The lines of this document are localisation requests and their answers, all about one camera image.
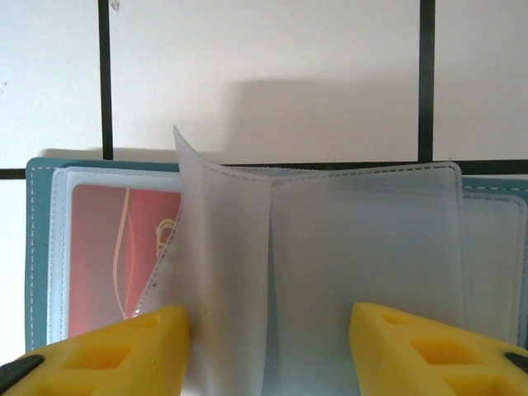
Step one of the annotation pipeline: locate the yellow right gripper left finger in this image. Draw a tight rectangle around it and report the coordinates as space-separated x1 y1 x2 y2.
0 304 191 396

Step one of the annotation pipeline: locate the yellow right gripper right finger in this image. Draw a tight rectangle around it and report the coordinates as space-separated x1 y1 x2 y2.
349 302 528 396

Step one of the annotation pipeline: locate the red chip card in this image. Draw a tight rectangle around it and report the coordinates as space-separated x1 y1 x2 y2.
68 183 185 339

